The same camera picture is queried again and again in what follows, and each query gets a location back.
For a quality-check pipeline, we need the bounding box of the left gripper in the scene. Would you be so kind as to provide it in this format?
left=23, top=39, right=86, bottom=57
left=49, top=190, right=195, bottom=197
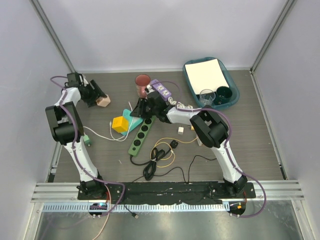
left=82, top=80, right=107, bottom=108

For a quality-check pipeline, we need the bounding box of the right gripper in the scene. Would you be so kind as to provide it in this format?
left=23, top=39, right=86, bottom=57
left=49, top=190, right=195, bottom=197
left=131, top=99, right=158, bottom=120

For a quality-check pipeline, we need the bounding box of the pink cube socket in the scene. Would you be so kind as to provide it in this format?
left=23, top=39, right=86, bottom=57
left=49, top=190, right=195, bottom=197
left=95, top=95, right=111, bottom=108

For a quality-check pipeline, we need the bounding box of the green power strip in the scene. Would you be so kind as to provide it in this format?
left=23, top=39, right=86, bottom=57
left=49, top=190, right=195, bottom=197
left=128, top=116, right=155, bottom=157

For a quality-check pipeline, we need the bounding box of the teal triangular base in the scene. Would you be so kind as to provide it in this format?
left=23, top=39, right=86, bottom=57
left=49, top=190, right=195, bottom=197
left=121, top=109, right=143, bottom=136

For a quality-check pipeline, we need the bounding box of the purple power strip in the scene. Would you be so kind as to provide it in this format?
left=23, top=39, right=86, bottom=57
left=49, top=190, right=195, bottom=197
left=150, top=79, right=172, bottom=101

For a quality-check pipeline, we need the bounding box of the small white usb charger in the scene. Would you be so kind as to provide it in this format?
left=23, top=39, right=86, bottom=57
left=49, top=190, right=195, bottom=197
left=177, top=126, right=184, bottom=135

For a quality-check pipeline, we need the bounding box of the green small charger plug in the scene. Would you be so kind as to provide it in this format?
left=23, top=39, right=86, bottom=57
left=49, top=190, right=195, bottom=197
left=83, top=135, right=92, bottom=147

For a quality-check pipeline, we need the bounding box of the white cube adapter plug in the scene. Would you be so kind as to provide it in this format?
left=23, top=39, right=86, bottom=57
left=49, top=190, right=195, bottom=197
left=196, top=137, right=203, bottom=146

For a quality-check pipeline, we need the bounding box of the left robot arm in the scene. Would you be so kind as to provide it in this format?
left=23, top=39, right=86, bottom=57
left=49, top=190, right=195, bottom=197
left=45, top=72, right=110, bottom=200

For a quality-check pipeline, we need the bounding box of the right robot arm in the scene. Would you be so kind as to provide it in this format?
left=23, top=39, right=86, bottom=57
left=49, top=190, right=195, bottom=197
left=131, top=91, right=248, bottom=198

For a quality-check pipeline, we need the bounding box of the black round plug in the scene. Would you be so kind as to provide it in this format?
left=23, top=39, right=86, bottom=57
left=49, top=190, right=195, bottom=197
left=169, top=140, right=179, bottom=149

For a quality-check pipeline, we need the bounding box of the pink mug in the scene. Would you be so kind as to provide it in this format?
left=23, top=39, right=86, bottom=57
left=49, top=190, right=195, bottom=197
left=135, top=74, right=151, bottom=98

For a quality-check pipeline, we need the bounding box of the clear plastic cup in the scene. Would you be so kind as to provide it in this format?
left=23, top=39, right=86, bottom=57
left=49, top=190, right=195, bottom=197
left=199, top=89, right=216, bottom=107

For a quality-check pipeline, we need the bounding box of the white paper sheet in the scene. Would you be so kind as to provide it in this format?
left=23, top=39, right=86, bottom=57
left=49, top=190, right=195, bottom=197
left=185, top=59, right=229, bottom=95

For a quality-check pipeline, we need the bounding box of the dark green cup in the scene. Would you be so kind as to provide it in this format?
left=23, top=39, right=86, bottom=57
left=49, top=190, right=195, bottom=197
left=216, top=86, right=233, bottom=105

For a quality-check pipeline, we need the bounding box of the teal plastic tray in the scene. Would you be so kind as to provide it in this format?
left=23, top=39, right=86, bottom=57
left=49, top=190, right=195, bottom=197
left=182, top=57, right=240, bottom=111

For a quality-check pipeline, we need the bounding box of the black mounting plate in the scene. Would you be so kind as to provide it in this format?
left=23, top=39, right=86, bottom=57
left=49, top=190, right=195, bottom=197
left=76, top=181, right=257, bottom=205

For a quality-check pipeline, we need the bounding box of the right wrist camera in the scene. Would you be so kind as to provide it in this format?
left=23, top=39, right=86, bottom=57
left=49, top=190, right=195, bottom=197
left=144, top=84, right=155, bottom=95

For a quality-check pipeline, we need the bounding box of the yellow coiled cable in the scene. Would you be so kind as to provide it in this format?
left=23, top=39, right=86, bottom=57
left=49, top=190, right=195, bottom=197
left=152, top=137, right=201, bottom=168

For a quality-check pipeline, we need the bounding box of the white coiled cord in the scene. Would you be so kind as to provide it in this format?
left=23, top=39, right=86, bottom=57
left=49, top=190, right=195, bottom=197
left=168, top=97, right=194, bottom=111

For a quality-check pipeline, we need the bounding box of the white thin cable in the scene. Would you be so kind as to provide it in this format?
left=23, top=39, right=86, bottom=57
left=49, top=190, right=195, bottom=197
left=82, top=101, right=136, bottom=142

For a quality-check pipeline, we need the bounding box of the black bundled cable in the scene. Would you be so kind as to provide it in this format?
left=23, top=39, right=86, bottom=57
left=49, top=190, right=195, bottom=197
left=129, top=147, right=171, bottom=181

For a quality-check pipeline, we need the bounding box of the thin black cable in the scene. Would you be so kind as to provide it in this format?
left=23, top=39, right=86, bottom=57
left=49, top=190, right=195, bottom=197
left=132, top=154, right=221, bottom=185

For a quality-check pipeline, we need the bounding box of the slotted cable duct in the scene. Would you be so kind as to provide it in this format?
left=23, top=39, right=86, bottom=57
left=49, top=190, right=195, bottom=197
left=42, top=201, right=230, bottom=213

